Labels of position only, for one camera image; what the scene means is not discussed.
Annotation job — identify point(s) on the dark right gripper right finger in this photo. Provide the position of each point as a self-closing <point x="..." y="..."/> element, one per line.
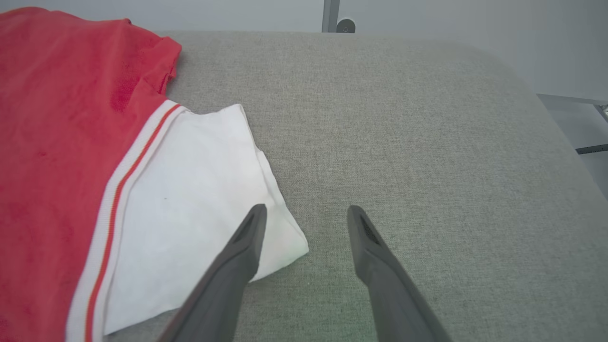
<point x="389" y="285"/>

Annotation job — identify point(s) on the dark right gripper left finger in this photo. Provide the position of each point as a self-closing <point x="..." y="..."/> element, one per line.
<point x="228" y="280"/>

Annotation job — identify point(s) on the red and white jersey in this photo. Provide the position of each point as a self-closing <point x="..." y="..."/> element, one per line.
<point x="61" y="166"/>

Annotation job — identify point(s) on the dark rounded knob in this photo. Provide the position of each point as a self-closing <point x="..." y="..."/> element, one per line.
<point x="346" y="26"/>

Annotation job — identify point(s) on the grey metal frame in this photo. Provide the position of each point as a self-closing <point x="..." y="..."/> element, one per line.
<point x="589" y="123"/>

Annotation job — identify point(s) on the grey metal post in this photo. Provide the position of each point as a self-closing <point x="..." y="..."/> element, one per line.
<point x="331" y="14"/>

